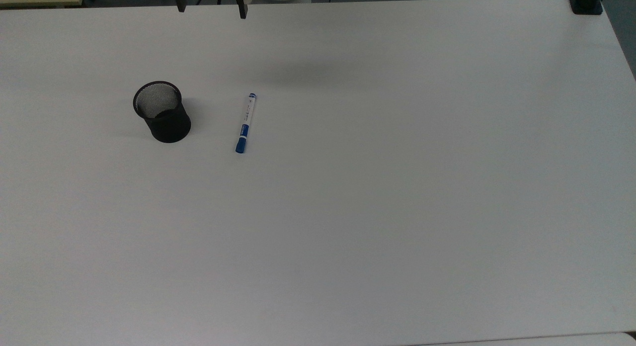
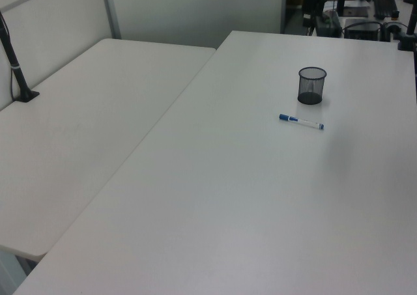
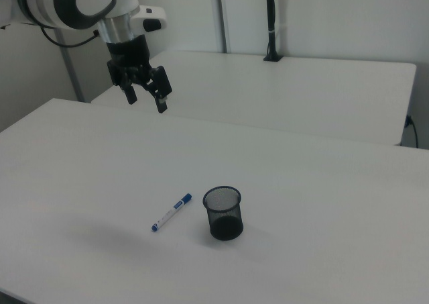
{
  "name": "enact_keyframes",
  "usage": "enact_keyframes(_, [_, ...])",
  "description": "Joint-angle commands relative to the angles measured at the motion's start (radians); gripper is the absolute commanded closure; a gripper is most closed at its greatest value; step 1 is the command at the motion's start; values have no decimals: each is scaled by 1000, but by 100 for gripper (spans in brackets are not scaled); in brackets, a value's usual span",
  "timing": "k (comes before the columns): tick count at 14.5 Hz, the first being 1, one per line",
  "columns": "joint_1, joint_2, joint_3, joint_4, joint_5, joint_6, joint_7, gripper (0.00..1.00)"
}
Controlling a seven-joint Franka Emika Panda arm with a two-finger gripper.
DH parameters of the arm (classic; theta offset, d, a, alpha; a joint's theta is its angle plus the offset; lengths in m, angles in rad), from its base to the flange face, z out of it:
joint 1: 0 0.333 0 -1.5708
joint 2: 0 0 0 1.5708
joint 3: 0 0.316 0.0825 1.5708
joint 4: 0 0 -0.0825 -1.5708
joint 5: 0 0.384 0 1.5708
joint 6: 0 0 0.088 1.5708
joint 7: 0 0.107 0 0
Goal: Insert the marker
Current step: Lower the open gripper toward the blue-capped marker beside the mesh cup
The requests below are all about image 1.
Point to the blue white marker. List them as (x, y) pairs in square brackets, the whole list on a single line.
[(245, 123)]

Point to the black mesh pen holder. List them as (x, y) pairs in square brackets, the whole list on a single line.
[(163, 112)]

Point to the black table clamp mount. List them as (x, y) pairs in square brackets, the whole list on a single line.
[(586, 3)]

